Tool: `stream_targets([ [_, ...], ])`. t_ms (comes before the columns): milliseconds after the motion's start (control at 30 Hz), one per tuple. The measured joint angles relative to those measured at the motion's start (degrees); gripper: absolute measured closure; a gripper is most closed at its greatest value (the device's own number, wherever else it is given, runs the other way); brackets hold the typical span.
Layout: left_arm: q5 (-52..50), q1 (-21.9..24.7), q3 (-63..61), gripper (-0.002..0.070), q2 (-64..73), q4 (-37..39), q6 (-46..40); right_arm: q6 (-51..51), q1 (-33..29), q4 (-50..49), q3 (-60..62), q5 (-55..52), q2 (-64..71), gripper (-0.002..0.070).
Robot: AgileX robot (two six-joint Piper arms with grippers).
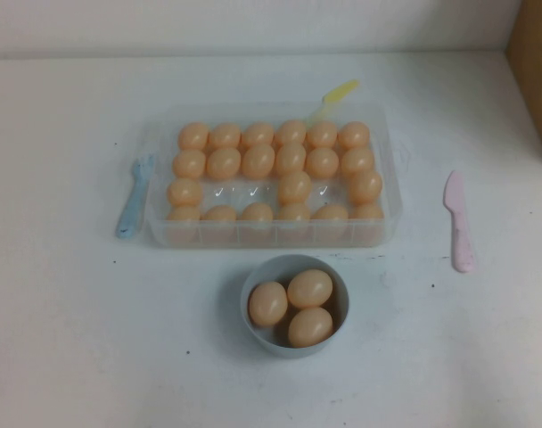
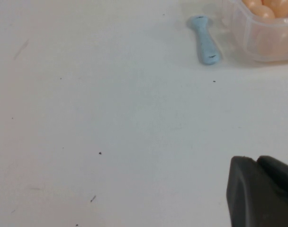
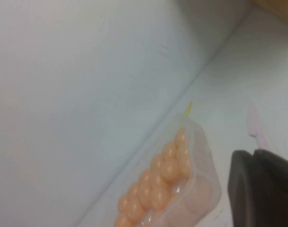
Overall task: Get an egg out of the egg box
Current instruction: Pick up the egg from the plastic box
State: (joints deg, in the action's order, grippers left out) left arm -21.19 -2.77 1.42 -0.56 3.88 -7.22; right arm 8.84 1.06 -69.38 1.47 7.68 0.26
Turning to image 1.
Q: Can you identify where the light blue plastic fork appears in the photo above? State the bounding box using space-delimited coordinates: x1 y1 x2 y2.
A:
115 153 159 240

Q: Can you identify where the clear plastic egg box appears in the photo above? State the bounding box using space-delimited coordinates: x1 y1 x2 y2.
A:
144 102 408 250

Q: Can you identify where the brown cardboard box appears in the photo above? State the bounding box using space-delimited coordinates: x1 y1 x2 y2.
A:
506 0 542 170

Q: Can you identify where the pale grey round bowl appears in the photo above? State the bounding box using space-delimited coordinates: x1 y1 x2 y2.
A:
239 253 350 359

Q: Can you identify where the yellow plastic spoon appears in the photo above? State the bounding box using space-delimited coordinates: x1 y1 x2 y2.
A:
304 78 361 126

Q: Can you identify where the pink plastic knife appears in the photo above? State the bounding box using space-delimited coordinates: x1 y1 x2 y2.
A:
443 169 475 274

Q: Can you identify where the beige plastic egg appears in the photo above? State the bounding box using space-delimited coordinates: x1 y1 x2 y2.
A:
350 202 385 222
201 205 238 224
206 147 242 181
348 170 384 206
340 147 376 177
305 120 339 150
274 141 308 176
310 204 349 226
166 177 204 208
337 120 371 150
247 281 289 328
305 147 341 179
287 268 334 309
241 121 275 150
240 202 275 224
208 122 242 151
277 170 313 206
165 204 201 224
241 143 276 180
287 307 334 349
177 122 210 151
171 149 207 179
274 119 308 147

